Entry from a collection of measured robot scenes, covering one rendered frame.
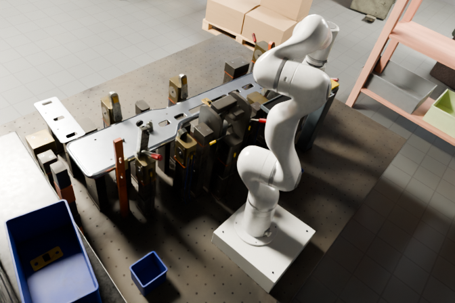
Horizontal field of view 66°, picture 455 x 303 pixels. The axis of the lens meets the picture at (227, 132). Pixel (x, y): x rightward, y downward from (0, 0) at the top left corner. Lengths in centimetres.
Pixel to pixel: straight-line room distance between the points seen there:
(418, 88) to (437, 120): 50
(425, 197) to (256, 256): 210
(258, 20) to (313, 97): 310
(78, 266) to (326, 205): 118
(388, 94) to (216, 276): 261
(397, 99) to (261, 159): 251
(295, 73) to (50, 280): 90
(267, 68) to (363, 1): 511
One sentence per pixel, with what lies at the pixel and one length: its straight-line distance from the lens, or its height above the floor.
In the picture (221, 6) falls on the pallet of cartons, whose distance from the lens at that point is 425.
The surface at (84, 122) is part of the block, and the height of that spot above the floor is 98.
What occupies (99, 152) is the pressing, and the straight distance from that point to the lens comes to 148.
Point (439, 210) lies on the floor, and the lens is 331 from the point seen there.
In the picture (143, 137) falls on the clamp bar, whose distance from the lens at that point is 129.
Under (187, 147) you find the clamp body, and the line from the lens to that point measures 139.
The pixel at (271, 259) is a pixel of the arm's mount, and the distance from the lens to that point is 149.
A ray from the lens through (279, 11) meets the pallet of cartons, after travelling 429.
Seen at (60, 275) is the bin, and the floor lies 103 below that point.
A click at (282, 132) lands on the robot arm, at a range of 108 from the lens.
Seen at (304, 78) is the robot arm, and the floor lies 158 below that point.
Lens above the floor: 209
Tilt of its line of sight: 43 degrees down
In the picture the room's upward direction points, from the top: 12 degrees clockwise
